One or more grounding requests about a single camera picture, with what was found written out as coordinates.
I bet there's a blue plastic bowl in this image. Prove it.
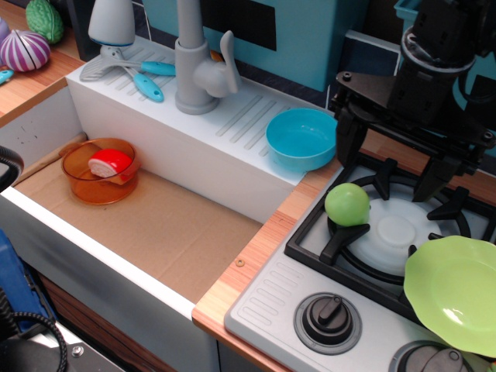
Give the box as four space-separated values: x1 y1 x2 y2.
265 108 337 172

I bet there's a grey toy faucet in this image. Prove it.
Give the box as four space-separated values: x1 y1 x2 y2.
174 1 241 115

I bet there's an orange transparent toy pot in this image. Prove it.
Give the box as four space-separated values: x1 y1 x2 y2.
59 138 140 205

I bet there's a metal plate with screw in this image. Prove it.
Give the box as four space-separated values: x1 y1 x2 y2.
30 329 125 372

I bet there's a black grey stove knob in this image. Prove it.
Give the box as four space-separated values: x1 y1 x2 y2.
294 292 363 356

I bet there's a green toy vegetable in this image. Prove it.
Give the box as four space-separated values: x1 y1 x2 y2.
26 0 64 44

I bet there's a grey spatula blue handle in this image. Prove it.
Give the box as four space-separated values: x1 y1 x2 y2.
80 58 176 81

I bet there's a black braided cable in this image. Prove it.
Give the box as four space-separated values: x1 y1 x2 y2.
0 288 69 372

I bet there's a blue object lower left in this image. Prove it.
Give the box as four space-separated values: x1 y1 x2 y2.
1 231 56 341

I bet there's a purple white toy onion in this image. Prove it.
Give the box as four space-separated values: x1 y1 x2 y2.
1 29 51 72

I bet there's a teal box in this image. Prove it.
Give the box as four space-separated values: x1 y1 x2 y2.
394 1 495 118
143 1 369 91

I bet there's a blue utensil handle left edge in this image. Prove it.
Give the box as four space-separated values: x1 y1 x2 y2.
0 70 14 84

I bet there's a teal box right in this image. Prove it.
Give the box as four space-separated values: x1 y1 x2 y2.
394 1 495 118

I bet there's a teal box left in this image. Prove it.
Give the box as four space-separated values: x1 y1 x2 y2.
143 1 369 91

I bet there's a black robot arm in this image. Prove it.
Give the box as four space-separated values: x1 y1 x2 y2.
331 1 495 202

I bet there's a red white toy food slice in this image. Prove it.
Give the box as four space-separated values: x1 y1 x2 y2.
88 149 132 178

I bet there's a black curved object left edge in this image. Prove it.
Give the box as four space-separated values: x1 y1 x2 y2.
1 146 24 191

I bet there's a white burner disc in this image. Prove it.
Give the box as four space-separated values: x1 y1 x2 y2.
348 198 441 277

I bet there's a grey spoon blue handle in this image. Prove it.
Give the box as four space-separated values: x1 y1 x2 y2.
100 46 164 102

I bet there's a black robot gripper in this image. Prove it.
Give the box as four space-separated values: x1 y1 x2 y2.
332 71 495 202

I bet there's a green plastic plate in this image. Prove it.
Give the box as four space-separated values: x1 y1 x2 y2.
403 236 495 358

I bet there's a grey toy stove top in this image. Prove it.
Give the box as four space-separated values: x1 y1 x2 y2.
224 151 496 372

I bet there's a cardboard sheet in sink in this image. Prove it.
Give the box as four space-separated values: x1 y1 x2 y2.
15 135 261 303

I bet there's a black stove grate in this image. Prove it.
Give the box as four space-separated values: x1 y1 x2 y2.
284 153 495 322

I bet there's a white grey soap dispenser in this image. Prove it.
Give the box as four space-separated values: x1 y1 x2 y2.
88 0 135 47

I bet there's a white toy sink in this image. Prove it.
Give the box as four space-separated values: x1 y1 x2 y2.
1 47 338 371

